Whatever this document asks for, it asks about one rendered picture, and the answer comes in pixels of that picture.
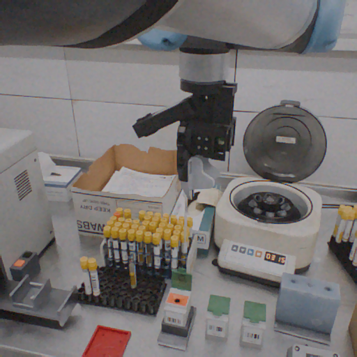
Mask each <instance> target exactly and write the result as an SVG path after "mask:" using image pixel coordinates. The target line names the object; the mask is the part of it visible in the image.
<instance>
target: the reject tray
mask: <svg viewBox="0 0 357 357"><path fill-rule="evenodd" d="M131 334H132V333H131V331H126V330H121V329H117V328H111V327H107V326H101V325H97V327H96V329H95V331H94V333H93V335H92V338H91V339H90V340H89V343H88V344H87V346H86V348H85V350H84V352H83V354H82V357H122V355H123V352H124V350H125V349H126V347H127V345H128V341H129V339H130V336H131Z"/></svg>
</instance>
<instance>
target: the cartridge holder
mask: <svg viewBox="0 0 357 357"><path fill-rule="evenodd" d="M196 311H197V308H196V307H194V306H191V309H190V313H189V315H188V320H187V323H186V326H185V327H182V326H177V325H174V324H168V323H165V316H164V319H163V320H162V329H161V331H160V333H159V335H158V338H157V343H158V344H161V345H165V346H168V347H173V348H176V349H181V350H184V351H185V350H186V347H187V345H188V340H189V337H190V332H191V329H192V325H193V322H194V319H195V314H196Z"/></svg>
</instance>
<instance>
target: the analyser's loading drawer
mask: <svg viewBox="0 0 357 357"><path fill-rule="evenodd" d="M32 296H34V297H33V299H31V297H32ZM78 300H79V295H78V290H77V285H73V287H72V289H71V290H70V291H67V290H63V289H56V288H52V285H51V282H50V278H48V279H47V280H46V282H45V283H44V284H39V283H35V282H31V281H30V277H29V275H28V274H27V275H26V276H25V278H24V279H22V280H21V281H20V282H18V281H14V280H7V279H3V278H0V309H2V310H10V311H13V312H19V313H23V314H30V315H34V316H37V317H44V318H48V319H53V320H57V321H60V325H61V326H63V325H64V324H65V323H66V321H67V319H68V318H69V316H70V314H71V313H72V311H73V310H74V308H75V306H76V304H77V302H78Z"/></svg>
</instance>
